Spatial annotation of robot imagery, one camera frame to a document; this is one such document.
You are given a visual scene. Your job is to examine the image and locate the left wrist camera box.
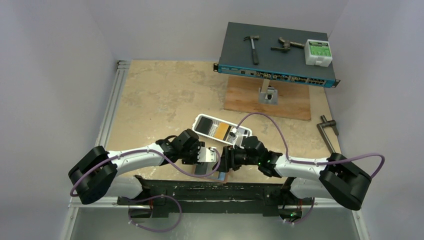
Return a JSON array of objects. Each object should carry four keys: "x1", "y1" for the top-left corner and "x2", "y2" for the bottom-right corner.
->
[{"x1": 197, "y1": 146, "x2": 218, "y2": 163}]

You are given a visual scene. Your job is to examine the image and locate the metal crank handle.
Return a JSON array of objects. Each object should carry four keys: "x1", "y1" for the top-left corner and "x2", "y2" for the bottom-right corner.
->
[{"x1": 316, "y1": 114, "x2": 340, "y2": 154}]

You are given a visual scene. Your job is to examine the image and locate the tan leather card holder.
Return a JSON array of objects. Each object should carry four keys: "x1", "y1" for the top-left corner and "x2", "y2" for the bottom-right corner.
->
[{"x1": 204, "y1": 171, "x2": 228, "y2": 184}]

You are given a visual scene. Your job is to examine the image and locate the blue network switch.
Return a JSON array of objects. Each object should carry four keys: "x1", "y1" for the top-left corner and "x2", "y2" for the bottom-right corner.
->
[{"x1": 213, "y1": 22, "x2": 340, "y2": 88}]

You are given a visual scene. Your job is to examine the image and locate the gold magnetic stripe card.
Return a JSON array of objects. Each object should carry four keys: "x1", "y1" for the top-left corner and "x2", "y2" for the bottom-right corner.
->
[{"x1": 214, "y1": 122, "x2": 231, "y2": 141}]

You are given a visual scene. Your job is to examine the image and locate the white plastic basket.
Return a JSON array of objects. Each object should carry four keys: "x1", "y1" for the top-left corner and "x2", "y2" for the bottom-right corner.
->
[{"x1": 191, "y1": 113, "x2": 253, "y2": 145}]

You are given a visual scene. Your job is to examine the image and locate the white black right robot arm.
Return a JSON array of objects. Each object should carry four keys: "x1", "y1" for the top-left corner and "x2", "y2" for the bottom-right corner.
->
[{"x1": 215, "y1": 136, "x2": 372, "y2": 211}]

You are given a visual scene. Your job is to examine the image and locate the grey metal stand bracket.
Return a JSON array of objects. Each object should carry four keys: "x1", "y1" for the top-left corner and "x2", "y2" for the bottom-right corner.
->
[{"x1": 258, "y1": 79, "x2": 278, "y2": 105}]

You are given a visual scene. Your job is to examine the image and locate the aluminium frame rails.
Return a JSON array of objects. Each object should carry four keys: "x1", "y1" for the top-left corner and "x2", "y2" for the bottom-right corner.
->
[{"x1": 60, "y1": 60, "x2": 370, "y2": 240}]

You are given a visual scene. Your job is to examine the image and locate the small hammer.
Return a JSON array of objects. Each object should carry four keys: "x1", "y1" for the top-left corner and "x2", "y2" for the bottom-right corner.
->
[{"x1": 243, "y1": 35, "x2": 260, "y2": 65}]

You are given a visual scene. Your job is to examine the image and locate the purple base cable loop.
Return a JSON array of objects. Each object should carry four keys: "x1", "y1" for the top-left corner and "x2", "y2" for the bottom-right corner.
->
[{"x1": 127, "y1": 190, "x2": 186, "y2": 233}]

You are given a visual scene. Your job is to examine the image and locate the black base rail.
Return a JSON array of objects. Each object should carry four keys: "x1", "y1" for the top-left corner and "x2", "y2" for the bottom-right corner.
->
[{"x1": 117, "y1": 176, "x2": 312, "y2": 218}]

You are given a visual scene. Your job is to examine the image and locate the plywood board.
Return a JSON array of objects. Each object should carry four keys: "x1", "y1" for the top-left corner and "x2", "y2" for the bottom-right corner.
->
[{"x1": 223, "y1": 75, "x2": 312, "y2": 121}]

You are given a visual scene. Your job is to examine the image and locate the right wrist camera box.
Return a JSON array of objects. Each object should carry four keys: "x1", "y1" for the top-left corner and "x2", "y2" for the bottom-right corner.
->
[{"x1": 228, "y1": 127, "x2": 243, "y2": 147}]

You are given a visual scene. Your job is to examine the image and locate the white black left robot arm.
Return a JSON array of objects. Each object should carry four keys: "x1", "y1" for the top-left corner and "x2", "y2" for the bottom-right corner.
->
[{"x1": 68, "y1": 129, "x2": 221, "y2": 205}]

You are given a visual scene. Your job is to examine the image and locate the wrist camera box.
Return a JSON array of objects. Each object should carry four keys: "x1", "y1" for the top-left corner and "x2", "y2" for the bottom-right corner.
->
[
  {"x1": 197, "y1": 146, "x2": 218, "y2": 163},
  {"x1": 228, "y1": 127, "x2": 243, "y2": 147}
]

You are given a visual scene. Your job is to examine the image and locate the white green electrical box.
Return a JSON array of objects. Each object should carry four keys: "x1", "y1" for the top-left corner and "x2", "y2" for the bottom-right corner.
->
[{"x1": 304, "y1": 39, "x2": 333, "y2": 67}]

